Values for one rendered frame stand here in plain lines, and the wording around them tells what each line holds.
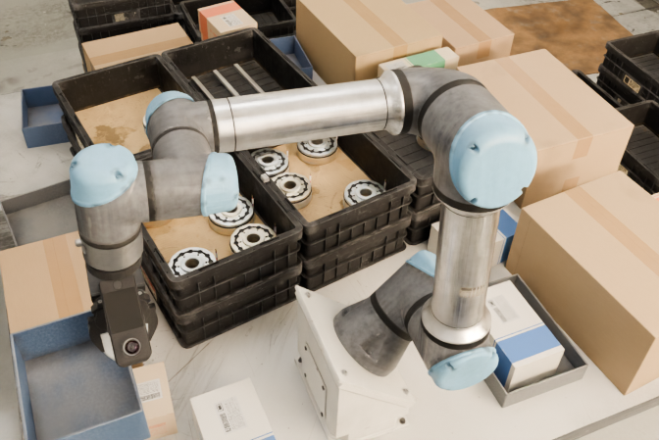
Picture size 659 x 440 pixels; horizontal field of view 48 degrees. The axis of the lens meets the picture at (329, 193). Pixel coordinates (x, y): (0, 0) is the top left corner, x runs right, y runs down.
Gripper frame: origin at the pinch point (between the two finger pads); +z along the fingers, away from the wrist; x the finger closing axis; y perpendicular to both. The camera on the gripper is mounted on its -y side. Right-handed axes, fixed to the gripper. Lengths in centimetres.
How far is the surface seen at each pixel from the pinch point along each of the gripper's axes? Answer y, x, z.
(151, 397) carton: 15.9, -4.6, 34.4
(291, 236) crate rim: 34, -38, 17
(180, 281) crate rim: 29.0, -13.7, 18.3
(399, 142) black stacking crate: 66, -80, 23
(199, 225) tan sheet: 53, -23, 28
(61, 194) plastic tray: 88, 5, 42
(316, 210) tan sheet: 49, -50, 26
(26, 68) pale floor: 273, 10, 114
